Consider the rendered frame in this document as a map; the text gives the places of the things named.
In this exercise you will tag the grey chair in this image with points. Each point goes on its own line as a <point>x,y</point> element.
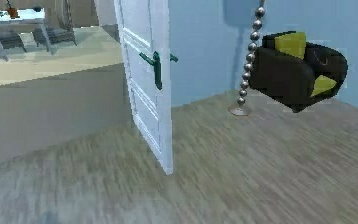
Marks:
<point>55,33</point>
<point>3,40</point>

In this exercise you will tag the dark dish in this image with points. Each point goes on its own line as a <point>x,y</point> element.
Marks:
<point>37,9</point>

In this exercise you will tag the white panelled room door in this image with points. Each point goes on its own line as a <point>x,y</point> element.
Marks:
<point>143,83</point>

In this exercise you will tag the silver beaded floor lamp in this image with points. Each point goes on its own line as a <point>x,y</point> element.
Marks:
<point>250,56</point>

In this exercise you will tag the black armchair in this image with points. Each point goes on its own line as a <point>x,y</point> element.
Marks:
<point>287,76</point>

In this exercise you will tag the white table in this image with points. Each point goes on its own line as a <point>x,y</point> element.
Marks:
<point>17,20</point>

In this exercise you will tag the orange plant pot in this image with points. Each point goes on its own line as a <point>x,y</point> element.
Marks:
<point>12,12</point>

